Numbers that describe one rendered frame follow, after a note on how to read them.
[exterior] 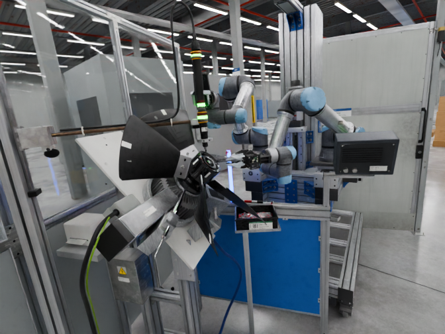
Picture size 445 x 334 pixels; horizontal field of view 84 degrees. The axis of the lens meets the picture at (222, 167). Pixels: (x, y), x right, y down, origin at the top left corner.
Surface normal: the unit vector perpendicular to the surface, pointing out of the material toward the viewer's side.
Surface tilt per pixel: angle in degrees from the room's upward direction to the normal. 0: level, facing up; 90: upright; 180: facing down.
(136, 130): 72
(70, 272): 90
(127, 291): 90
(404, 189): 90
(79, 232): 90
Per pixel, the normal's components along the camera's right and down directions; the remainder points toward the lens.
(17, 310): 0.95, 0.00
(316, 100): 0.36, 0.11
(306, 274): -0.30, 0.25
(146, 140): 0.72, -0.14
